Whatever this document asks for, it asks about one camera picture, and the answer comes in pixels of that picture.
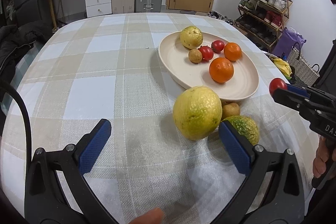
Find round red tomato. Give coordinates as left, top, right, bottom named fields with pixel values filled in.
left=269, top=78, right=288, bottom=96

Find wrinkled green guava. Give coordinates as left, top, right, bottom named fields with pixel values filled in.
left=223, top=115, right=260, bottom=145

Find brown longan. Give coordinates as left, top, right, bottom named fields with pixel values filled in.
left=222, top=102, right=240, bottom=119
left=188, top=49, right=203, bottom=64

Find small orange mandarin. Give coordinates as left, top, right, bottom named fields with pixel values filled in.
left=224, top=43, right=242, bottom=61

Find large orange mandarin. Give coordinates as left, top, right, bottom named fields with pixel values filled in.
left=209, top=57, right=234, bottom=84

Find oblong red tomato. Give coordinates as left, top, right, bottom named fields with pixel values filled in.
left=211, top=40, right=225, bottom=53

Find large yellow guava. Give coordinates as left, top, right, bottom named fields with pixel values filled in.
left=173, top=86, right=222, bottom=141

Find small red cherry tomato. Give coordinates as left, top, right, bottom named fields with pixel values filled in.
left=198, top=46, right=214, bottom=61

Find yellow-green guava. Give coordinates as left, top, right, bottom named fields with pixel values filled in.
left=180, top=26, right=203, bottom=50

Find person's right hand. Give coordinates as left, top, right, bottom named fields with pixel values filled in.
left=313, top=136, right=336, bottom=178

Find person's left hand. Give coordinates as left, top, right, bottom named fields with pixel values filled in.
left=129, top=207, right=164, bottom=224

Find woven grey basket bag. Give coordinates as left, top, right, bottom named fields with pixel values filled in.
left=287, top=42, right=320, bottom=86

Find banana bunch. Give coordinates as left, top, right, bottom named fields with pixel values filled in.
left=270, top=57, right=292, bottom=80

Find purple bag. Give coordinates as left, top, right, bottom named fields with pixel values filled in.
left=272, top=27, right=306, bottom=57

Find wooden shoe rack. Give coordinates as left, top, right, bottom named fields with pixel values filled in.
left=235, top=0, right=293, bottom=51

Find checkered beige tablecloth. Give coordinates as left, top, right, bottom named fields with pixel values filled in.
left=0, top=12, right=320, bottom=224

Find black jacket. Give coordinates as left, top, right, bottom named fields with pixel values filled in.
left=1, top=20, right=52, bottom=83

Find black cable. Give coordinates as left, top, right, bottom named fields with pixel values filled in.
left=0, top=80, right=33, bottom=162

